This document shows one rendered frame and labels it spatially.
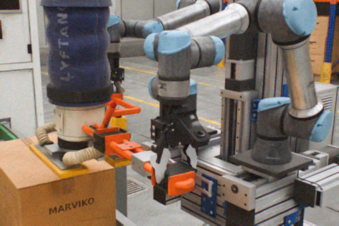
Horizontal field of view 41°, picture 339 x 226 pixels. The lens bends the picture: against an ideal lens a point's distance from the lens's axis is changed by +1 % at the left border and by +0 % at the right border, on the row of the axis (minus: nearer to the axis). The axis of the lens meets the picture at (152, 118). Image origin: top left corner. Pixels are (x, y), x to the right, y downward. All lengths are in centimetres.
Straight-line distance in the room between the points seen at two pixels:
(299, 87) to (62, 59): 77
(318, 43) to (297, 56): 794
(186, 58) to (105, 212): 105
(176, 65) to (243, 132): 94
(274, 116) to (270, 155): 15
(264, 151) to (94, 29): 75
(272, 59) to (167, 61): 90
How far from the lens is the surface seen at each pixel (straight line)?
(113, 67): 192
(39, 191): 181
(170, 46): 104
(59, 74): 152
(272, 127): 170
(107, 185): 191
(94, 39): 150
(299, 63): 149
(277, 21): 141
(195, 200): 206
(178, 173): 110
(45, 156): 164
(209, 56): 112
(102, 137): 138
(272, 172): 166
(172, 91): 105
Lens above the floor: 164
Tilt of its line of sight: 15 degrees down
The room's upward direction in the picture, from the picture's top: straight up
